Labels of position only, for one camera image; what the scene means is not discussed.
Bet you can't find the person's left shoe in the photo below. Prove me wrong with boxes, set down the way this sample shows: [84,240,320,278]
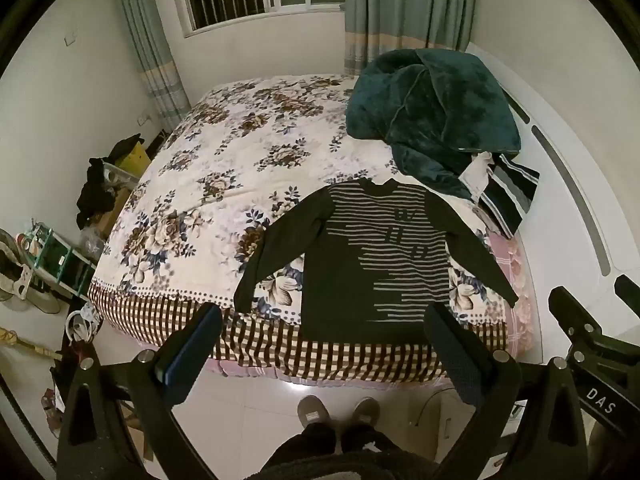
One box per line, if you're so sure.
[297,394,329,429]

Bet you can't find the grey-green curtain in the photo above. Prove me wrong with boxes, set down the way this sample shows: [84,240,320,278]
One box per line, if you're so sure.
[111,0,194,134]
[343,0,482,79]

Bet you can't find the white electric fan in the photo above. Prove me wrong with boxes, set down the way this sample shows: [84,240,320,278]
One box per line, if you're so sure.
[0,229,37,307]

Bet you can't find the person's dark trouser legs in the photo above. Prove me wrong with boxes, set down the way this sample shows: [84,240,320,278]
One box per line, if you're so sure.
[260,422,403,468]

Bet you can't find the yellow box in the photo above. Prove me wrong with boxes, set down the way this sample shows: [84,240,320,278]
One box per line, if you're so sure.
[116,142,152,182]

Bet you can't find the person's right shoe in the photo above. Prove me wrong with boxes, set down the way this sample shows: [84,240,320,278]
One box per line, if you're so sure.
[352,397,381,429]

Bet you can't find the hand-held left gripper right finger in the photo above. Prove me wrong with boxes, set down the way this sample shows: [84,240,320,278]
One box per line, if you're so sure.
[424,302,594,480]

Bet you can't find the white crumpled cloth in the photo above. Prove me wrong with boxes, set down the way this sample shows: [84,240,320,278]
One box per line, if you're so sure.
[460,152,497,202]

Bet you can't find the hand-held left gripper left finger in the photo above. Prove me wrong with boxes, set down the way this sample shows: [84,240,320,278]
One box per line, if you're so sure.
[55,302,224,480]

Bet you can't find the dark green striped sweater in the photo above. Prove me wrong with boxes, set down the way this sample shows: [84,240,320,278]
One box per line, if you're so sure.
[234,178,519,342]

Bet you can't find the black and white striped cloth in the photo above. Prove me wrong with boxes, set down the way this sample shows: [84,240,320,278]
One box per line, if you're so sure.
[477,152,541,239]

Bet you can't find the floral bed quilt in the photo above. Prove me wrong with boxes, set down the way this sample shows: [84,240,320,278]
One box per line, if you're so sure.
[87,74,521,386]

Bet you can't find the white bed headboard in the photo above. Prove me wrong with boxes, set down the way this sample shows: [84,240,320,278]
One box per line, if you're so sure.
[492,82,623,281]

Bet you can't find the green metal rack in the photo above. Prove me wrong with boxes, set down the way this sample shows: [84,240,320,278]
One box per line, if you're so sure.
[29,224,99,302]

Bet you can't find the pile of black clothes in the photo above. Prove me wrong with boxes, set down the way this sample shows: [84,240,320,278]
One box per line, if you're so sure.
[75,133,144,231]

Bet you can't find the bamboo stick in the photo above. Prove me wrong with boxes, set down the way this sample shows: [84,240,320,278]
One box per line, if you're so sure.
[0,326,64,362]

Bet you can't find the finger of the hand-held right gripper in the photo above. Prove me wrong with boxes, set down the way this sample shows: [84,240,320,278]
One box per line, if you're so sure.
[614,274,640,307]
[548,286,640,363]

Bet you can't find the person's shoe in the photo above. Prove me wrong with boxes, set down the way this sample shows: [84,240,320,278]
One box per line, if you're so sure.
[352,397,381,429]
[297,394,329,429]

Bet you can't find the teal plush blanket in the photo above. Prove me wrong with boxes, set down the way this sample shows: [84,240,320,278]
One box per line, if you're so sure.
[346,48,522,201]

